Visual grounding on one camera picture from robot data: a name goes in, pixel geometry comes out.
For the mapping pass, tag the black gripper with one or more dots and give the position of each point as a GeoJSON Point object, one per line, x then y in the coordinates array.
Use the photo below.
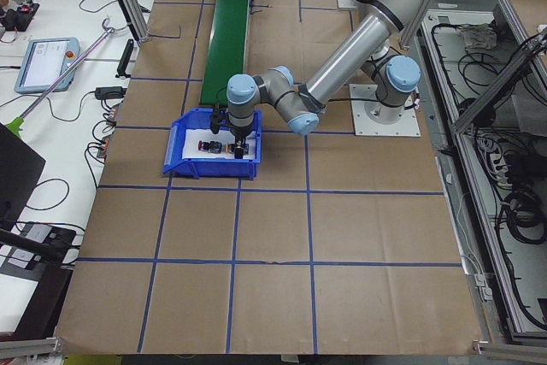
{"type": "Point", "coordinates": [239, 132]}

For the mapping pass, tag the red mushroom push button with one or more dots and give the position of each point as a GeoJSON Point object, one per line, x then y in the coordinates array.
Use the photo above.
{"type": "Point", "coordinates": [212, 147]}

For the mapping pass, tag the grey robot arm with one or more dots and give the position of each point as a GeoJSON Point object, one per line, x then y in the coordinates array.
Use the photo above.
{"type": "Point", "coordinates": [300, 105]}

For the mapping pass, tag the left blue plastic bin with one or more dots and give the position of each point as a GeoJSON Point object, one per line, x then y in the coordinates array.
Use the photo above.
{"type": "Point", "coordinates": [208, 167]}

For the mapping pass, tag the white foam pad left bin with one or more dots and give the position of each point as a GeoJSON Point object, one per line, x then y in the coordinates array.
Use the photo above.
{"type": "Point", "coordinates": [193, 136]}

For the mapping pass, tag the green conveyor belt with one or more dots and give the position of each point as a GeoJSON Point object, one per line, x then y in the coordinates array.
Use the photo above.
{"type": "Point", "coordinates": [227, 47]}

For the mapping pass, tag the black power adapter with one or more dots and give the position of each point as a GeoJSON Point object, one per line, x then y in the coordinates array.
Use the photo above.
{"type": "Point", "coordinates": [109, 92]}

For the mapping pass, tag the teach pendant tablet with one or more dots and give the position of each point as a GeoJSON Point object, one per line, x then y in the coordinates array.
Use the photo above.
{"type": "Point", "coordinates": [45, 60]}

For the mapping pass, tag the reacher grabber tool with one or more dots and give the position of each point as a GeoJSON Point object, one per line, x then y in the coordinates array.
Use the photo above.
{"type": "Point", "coordinates": [15, 125]}

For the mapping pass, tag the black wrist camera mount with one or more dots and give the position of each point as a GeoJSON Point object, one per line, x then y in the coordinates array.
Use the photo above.
{"type": "Point", "coordinates": [217, 120]}

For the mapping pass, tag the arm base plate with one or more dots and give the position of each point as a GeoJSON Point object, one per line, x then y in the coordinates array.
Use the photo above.
{"type": "Point", "coordinates": [372, 119]}

